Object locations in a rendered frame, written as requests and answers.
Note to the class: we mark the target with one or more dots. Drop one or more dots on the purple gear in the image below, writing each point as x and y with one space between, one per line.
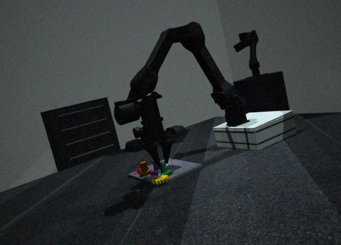
156 168

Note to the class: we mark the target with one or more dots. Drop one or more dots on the yellow gear with black stripe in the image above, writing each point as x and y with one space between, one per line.
159 180

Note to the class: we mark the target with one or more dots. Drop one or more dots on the green gear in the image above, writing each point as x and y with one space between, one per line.
164 170

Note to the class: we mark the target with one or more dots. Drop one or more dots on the brown gear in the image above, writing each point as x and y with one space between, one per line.
145 171

